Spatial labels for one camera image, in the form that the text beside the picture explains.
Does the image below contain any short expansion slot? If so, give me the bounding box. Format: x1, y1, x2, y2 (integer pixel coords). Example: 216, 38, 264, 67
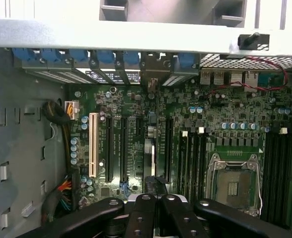
135, 116, 144, 133

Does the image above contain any black intrusion switch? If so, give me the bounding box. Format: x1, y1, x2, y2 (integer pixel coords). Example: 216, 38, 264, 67
237, 32, 271, 52

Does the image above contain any silver rear port block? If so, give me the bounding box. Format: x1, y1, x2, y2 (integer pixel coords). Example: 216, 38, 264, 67
200, 70, 260, 93

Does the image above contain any blue slot clip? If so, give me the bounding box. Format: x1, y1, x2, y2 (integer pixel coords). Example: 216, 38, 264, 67
97, 50, 116, 66
123, 51, 140, 66
40, 49, 60, 67
11, 48, 36, 67
70, 49, 89, 67
178, 52, 194, 69

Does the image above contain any grey parts rack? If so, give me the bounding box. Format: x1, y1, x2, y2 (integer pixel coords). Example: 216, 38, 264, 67
98, 0, 248, 27

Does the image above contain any white power connector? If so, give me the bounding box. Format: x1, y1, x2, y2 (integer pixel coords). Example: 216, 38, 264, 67
64, 100, 80, 121

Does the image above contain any black sleeved power cable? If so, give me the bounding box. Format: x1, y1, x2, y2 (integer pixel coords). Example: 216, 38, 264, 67
41, 100, 73, 174

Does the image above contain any open PC case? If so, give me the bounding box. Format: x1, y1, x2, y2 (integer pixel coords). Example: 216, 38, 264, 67
0, 17, 292, 238

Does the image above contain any long expansion slot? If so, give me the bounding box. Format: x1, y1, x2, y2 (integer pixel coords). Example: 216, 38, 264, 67
121, 116, 129, 183
165, 118, 174, 184
105, 116, 114, 183

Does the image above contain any thin red case wire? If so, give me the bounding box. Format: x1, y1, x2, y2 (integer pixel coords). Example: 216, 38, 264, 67
202, 56, 289, 100

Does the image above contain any CPU socket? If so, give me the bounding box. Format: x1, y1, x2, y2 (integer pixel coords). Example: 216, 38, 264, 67
207, 151, 264, 217

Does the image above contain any white PCI expansion slot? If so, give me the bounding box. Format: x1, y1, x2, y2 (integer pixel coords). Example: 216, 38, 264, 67
88, 113, 97, 178

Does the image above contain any multicolour wire bundle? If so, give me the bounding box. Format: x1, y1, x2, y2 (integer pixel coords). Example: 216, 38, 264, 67
43, 173, 74, 223

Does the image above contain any green motherboard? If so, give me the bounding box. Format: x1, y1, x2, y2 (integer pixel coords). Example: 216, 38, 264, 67
65, 84, 292, 238

